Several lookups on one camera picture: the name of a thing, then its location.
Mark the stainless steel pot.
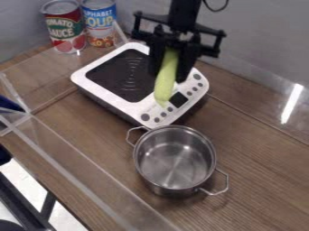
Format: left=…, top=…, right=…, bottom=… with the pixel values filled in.
left=126, top=125, right=229, bottom=198

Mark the black metal table frame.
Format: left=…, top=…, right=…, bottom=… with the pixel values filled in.
left=0, top=172, right=57, bottom=231

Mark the alphabet soup can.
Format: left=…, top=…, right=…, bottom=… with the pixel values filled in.
left=82, top=0, right=118, bottom=48

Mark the tomato sauce can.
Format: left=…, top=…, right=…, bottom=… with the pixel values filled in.
left=42, top=0, right=86, bottom=54

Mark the clear acrylic barrier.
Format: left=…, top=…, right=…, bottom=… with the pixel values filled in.
left=0, top=70, right=181, bottom=231

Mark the white and black stove top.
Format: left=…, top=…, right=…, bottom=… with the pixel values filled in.
left=70, top=42, right=209, bottom=128

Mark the dark blue object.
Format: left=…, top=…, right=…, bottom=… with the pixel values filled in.
left=0, top=95, right=25, bottom=112

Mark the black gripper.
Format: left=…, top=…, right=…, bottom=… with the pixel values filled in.
left=130, top=0, right=229, bottom=83

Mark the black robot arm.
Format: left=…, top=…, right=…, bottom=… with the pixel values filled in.
left=132, top=0, right=228, bottom=83

